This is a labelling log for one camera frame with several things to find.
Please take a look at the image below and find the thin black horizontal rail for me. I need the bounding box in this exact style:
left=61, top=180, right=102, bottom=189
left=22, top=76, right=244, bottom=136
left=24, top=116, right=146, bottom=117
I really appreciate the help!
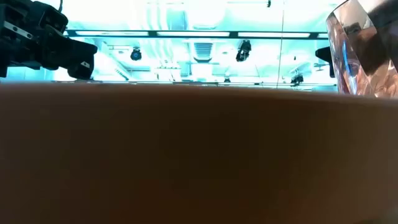
left=51, top=80, right=338, bottom=86

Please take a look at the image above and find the black horizontal rig beam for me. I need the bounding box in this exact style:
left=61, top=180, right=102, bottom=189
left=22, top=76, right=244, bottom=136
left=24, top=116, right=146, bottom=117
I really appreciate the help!
left=63, top=29, right=330, bottom=40

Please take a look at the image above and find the orange round plate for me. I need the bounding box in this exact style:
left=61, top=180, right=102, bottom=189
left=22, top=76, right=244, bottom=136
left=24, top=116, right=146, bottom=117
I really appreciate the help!
left=0, top=82, right=398, bottom=224

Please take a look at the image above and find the black hanging camera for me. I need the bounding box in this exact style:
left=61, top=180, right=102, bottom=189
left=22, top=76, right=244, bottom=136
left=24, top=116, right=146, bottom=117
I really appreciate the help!
left=235, top=39, right=252, bottom=63

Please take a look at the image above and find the red translucent faceted cup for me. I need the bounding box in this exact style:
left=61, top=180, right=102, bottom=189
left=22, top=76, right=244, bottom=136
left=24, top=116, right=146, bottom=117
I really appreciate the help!
left=325, top=0, right=398, bottom=100

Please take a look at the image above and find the thin hanging cable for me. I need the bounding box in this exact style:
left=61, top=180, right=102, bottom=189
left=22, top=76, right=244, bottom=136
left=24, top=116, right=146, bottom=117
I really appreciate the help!
left=275, top=0, right=285, bottom=90

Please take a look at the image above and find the silver ventilation duct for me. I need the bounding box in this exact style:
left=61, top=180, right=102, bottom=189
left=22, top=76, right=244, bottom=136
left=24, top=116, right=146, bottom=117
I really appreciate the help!
left=186, top=0, right=228, bottom=65

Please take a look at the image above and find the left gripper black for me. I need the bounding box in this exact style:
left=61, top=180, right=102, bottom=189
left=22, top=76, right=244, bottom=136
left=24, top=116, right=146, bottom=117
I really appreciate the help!
left=0, top=0, right=98, bottom=80

